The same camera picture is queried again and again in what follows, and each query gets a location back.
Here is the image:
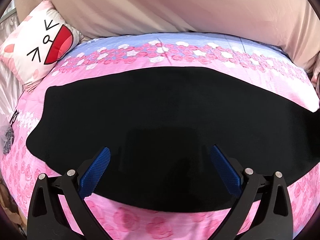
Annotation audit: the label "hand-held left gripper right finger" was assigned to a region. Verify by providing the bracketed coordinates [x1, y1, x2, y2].
[210, 144, 293, 240]

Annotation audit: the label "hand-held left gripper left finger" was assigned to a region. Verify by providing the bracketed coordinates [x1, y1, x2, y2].
[27, 147, 111, 240]

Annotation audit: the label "black pants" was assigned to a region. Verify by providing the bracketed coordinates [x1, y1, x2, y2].
[26, 66, 320, 212]

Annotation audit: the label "brown crumpled paper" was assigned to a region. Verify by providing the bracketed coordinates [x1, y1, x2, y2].
[0, 182, 23, 227]

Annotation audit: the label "clear plastic bag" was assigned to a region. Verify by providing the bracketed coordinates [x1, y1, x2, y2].
[0, 110, 18, 155]

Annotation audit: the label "shiny pale satin curtain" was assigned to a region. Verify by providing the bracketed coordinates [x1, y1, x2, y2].
[0, 12, 27, 123]

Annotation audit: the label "pink rose print blanket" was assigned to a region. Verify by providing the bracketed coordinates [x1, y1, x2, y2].
[0, 32, 320, 240]

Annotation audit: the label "white cat face pillow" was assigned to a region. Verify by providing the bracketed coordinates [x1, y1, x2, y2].
[0, 0, 84, 90]

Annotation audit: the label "beige hanging sheet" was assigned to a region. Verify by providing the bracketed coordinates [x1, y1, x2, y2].
[15, 0, 320, 68]

